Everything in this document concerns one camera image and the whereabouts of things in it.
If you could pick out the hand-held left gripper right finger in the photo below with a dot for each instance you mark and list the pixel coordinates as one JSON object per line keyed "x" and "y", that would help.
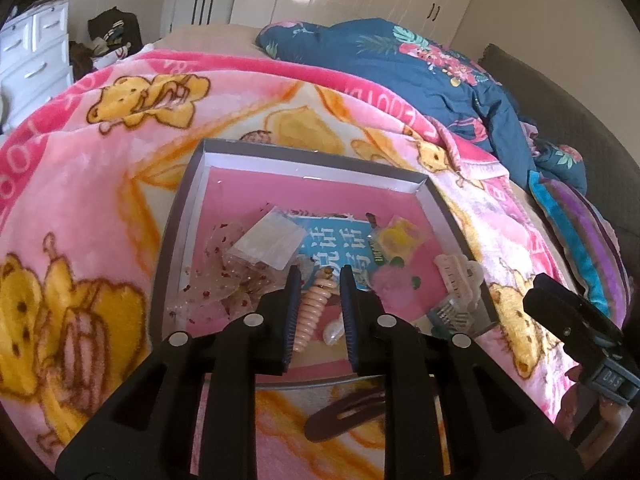
{"x": 350, "y": 310}

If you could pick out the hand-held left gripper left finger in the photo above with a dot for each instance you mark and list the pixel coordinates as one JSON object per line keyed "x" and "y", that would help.
{"x": 292, "y": 310}

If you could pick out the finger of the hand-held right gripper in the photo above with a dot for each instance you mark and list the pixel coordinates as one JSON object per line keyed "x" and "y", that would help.
{"x": 555, "y": 305}

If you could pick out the pearl ball hair claw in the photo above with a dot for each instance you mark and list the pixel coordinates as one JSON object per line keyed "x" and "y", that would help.
{"x": 332, "y": 332}

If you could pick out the clear plastic packet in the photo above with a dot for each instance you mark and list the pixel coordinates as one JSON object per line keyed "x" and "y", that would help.
{"x": 270, "y": 240}

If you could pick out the packet with yellow ornament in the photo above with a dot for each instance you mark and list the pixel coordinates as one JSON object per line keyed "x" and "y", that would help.
{"x": 400, "y": 237}

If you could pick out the cream claw hair clip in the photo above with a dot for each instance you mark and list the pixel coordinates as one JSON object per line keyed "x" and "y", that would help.
{"x": 460, "y": 280}

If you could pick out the grey cardboard box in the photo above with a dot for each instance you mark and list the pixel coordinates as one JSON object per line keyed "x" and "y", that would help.
{"x": 172, "y": 240}

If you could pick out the person's right hand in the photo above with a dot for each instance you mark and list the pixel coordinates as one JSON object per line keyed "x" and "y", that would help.
{"x": 575, "y": 410}

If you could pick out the pink plush hair ornament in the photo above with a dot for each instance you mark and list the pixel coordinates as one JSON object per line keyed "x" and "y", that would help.
{"x": 395, "y": 280}

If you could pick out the striped purple blue pillow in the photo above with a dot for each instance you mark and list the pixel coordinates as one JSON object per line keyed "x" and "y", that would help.
{"x": 585, "y": 240}

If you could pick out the sheer dotted bow hair accessory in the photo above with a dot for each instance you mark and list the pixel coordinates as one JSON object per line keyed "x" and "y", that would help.
{"x": 215, "y": 270}

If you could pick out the grey comb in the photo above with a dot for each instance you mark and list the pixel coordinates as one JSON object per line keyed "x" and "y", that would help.
{"x": 450, "y": 315}

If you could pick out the black snap hair clip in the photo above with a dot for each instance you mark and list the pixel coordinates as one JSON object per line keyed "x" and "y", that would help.
{"x": 340, "y": 415}

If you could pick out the pink book with blue label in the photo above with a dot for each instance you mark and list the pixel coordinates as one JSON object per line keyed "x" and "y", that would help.
{"x": 250, "y": 195}

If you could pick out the dark grey sofa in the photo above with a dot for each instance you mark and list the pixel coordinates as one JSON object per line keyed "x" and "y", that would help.
{"x": 575, "y": 120}

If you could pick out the dark blue floral quilt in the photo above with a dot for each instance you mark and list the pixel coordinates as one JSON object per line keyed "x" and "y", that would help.
{"x": 400, "y": 70}

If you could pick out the pink bear print blanket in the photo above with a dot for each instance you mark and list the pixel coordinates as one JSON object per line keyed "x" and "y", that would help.
{"x": 75, "y": 185}

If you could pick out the dark bag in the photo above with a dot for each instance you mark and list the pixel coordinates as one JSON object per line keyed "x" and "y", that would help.
{"x": 117, "y": 27}

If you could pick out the white drawer cabinet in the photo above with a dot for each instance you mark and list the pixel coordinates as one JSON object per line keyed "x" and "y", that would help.
{"x": 35, "y": 55}

